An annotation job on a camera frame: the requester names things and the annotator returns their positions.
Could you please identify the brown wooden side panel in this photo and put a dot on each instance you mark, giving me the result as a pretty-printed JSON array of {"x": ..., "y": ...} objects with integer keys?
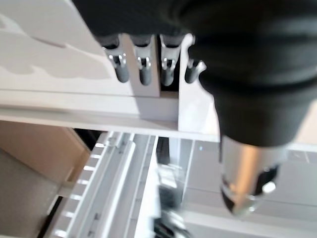
[{"x": 42, "y": 148}]

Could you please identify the white cabinet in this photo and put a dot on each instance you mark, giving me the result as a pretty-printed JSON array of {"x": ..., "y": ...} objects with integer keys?
[{"x": 74, "y": 99}]

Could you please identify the white inner refrigerator door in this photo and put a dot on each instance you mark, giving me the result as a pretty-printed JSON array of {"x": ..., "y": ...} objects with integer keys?
[{"x": 111, "y": 188}]

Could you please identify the robot left five-finger hand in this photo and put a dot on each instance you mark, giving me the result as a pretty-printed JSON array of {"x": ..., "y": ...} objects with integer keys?
[{"x": 247, "y": 62}]

